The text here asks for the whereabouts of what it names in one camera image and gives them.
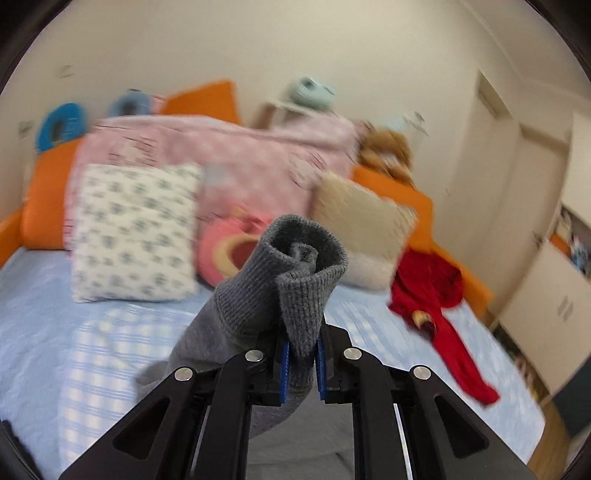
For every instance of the pink printed blanket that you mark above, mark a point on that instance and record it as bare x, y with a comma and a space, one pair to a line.
258, 157

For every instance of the pink round cushion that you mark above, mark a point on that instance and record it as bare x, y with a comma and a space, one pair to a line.
212, 254

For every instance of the mint toy camera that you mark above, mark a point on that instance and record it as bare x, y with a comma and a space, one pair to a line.
318, 94

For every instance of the grey knit sweater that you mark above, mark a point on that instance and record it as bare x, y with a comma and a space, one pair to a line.
258, 295

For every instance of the wooden bed platform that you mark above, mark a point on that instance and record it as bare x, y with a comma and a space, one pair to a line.
551, 438

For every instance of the small white shelf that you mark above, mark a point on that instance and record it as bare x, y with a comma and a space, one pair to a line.
272, 108

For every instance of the floral white pillow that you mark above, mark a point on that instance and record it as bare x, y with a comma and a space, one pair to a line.
134, 230

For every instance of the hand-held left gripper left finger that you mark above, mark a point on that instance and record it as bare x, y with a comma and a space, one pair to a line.
285, 369

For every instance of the white door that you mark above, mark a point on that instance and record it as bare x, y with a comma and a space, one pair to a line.
503, 161

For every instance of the red garment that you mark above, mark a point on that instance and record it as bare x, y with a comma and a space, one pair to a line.
425, 286

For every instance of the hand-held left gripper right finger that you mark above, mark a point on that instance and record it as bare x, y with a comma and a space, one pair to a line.
322, 369

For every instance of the white wardrobe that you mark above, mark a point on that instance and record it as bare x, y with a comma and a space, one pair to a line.
535, 295

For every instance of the beige fluffy pillow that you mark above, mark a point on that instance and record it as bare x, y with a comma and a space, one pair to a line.
364, 221

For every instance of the brown teddy bear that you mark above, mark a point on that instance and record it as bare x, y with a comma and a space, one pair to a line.
385, 147

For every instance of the light blue quilted blanket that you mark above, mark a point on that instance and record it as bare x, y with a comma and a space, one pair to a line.
27, 314

